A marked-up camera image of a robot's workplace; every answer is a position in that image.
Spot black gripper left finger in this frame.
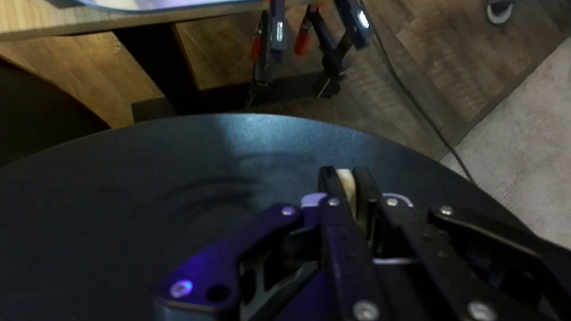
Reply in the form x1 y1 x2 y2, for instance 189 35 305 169
153 165 389 321

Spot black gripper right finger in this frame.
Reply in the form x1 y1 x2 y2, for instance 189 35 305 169
353 167 571 321

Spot wooden stirring spoon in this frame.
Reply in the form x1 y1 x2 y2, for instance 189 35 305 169
335 167 359 215

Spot round black table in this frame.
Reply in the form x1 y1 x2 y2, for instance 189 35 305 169
0 111 571 321

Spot wooden robot mounting stand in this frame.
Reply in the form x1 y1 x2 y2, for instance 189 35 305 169
0 0 264 129

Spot black floor power cable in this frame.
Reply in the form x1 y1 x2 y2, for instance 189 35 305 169
368 28 478 185

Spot black clamp orange handles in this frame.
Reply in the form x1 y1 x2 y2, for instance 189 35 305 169
248 0 289 94
293 0 376 99

